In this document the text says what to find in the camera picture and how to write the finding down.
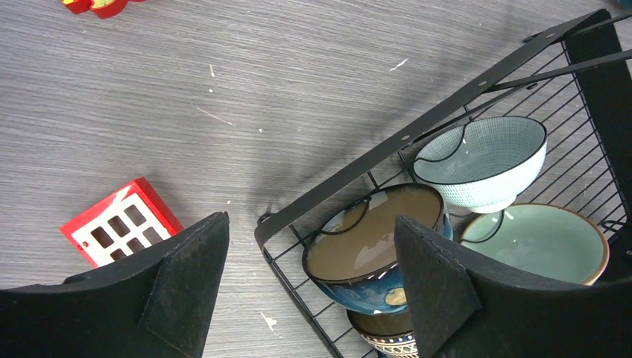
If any dark blue glazed bowl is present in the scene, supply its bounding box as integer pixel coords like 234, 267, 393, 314
302, 183, 453, 315

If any black wire dish rack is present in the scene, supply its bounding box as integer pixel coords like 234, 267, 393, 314
254, 9, 631, 357

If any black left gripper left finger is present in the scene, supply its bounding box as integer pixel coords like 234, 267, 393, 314
1, 212, 230, 357

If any brown patterned band bowl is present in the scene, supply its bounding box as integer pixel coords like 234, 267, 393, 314
347, 310, 419, 358

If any light blue dotted bowl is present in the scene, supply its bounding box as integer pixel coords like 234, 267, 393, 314
413, 116, 548, 213

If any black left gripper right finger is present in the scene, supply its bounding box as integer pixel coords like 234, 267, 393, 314
394, 216, 631, 357

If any red white window block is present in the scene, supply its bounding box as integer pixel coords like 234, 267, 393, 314
60, 177, 183, 268

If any small red flower toy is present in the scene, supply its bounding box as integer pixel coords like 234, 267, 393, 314
60, 0, 144, 19

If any pale green ceramic bowl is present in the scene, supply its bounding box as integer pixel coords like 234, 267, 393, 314
460, 204, 610, 285

